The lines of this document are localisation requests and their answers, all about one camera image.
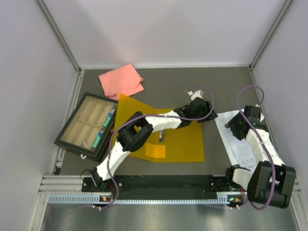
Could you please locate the printed paper sheet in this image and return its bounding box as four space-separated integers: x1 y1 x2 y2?
215 110 257 172

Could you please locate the yellow plastic folder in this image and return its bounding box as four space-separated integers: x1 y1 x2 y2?
114 94 205 163

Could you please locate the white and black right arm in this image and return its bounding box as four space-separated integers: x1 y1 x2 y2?
224 105 296 208

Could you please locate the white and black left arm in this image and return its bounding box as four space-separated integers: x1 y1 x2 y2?
91 97 218 191

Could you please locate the metal folder clip mechanism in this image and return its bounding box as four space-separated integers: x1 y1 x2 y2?
158 130 165 142

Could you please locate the pink folded cloth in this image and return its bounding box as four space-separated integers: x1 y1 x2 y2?
99 64 144 101

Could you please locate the black framed wooden tray box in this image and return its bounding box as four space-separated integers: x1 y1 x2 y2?
54 92 118 162

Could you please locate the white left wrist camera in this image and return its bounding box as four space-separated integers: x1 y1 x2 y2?
188 90 204 101

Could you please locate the slotted grey cable duct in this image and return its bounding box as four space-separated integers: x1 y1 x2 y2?
48 194 244 205

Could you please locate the aluminium frame rail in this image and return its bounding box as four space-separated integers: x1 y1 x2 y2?
38 68 85 194

